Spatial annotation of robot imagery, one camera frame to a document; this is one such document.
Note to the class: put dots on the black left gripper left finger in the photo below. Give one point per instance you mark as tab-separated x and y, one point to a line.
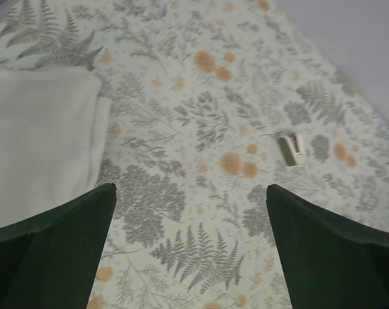
50	260

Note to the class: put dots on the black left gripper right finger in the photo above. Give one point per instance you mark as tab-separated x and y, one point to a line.
328	261

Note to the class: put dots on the white cloth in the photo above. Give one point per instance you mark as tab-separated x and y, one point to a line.
53	129

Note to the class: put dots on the floral patterned table mat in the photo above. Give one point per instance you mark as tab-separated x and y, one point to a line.
200	91

